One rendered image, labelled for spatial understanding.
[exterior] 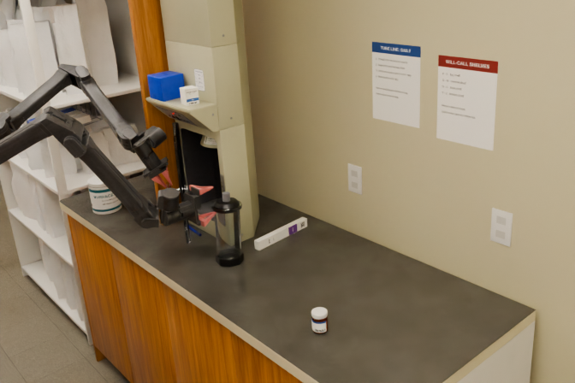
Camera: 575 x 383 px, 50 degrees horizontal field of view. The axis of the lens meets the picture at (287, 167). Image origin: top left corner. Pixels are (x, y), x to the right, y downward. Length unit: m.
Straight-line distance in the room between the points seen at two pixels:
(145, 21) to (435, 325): 1.51
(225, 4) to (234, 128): 0.45
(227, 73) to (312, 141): 0.51
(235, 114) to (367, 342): 0.95
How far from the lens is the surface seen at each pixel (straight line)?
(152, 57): 2.51
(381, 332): 1.91
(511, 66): 1.90
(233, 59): 2.26
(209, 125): 2.23
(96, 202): 2.89
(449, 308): 2.04
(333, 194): 2.54
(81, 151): 1.92
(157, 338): 2.68
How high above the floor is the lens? 2.04
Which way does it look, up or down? 20 degrees down
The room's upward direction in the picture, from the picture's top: 4 degrees counter-clockwise
